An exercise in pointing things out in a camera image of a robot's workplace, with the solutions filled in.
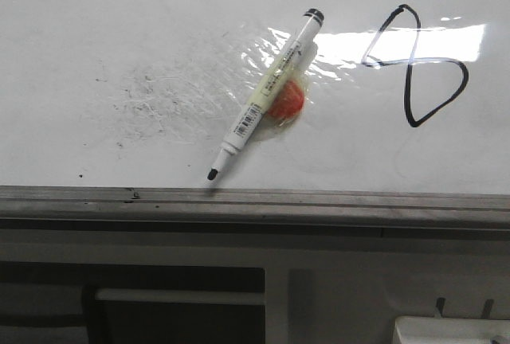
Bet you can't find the white box bottom right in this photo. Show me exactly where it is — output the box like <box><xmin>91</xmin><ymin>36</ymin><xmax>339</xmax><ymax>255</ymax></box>
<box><xmin>391</xmin><ymin>316</ymin><xmax>509</xmax><ymax>343</ymax></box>

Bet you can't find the white black whiteboard marker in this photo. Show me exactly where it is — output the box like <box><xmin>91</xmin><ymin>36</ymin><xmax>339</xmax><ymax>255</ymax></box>
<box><xmin>207</xmin><ymin>9</ymin><xmax>324</xmax><ymax>181</ymax></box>

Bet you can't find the left metal hook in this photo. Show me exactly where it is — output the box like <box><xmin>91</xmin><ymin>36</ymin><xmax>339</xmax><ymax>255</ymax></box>
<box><xmin>434</xmin><ymin>297</ymin><xmax>445</xmax><ymax>318</ymax></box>

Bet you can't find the grey aluminium whiteboard frame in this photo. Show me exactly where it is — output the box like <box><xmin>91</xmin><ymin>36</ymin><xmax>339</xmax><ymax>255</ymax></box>
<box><xmin>1</xmin><ymin>186</ymin><xmax>509</xmax><ymax>239</ymax></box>

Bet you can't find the orange round taped pad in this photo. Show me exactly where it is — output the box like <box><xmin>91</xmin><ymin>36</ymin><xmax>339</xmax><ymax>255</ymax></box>
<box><xmin>267</xmin><ymin>80</ymin><xmax>305</xmax><ymax>120</ymax></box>

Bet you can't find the white horizontal bar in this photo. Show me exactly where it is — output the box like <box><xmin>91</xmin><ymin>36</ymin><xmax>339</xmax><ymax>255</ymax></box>
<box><xmin>95</xmin><ymin>288</ymin><xmax>265</xmax><ymax>306</ymax></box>

